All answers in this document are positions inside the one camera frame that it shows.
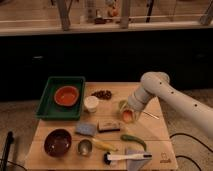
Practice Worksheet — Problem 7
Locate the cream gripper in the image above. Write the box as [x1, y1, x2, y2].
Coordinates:
[119, 104, 141, 123]

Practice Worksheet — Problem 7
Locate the orange apple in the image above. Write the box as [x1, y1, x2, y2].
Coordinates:
[122, 111, 133, 123]

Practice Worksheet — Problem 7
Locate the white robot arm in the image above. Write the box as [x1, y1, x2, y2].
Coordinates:
[121, 72, 213, 139]

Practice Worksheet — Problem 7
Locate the green cup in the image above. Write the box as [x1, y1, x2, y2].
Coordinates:
[118, 100, 127, 110]

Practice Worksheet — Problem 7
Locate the white paper cup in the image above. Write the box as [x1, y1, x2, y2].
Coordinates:
[84, 96, 99, 113]

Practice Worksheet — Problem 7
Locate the small metal cup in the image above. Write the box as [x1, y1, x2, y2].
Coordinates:
[78, 139, 92, 156]

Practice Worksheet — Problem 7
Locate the green chili pepper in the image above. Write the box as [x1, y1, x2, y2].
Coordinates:
[120, 134, 147, 151]

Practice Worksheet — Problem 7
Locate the blue sponge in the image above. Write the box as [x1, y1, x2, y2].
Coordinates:
[75, 122, 96, 137]

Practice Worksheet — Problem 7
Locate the grey cloth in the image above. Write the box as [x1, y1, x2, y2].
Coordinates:
[125, 148, 152, 171]

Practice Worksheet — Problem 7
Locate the orange bowl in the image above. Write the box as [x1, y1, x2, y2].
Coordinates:
[54, 86, 79, 107]

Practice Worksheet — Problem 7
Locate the dark red bowl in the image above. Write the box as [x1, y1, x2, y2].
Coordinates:
[44, 129, 72, 157]

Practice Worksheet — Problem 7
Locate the green plastic tray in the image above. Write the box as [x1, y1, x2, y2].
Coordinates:
[36, 76, 85, 120]

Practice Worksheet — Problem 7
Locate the black stand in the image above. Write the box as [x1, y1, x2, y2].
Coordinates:
[0, 131, 14, 171]

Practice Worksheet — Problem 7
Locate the black cable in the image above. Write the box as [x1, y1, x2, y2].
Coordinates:
[169, 132, 213, 171]

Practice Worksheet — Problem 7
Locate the white handled brush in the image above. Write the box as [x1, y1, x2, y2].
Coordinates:
[104, 152, 152, 165]

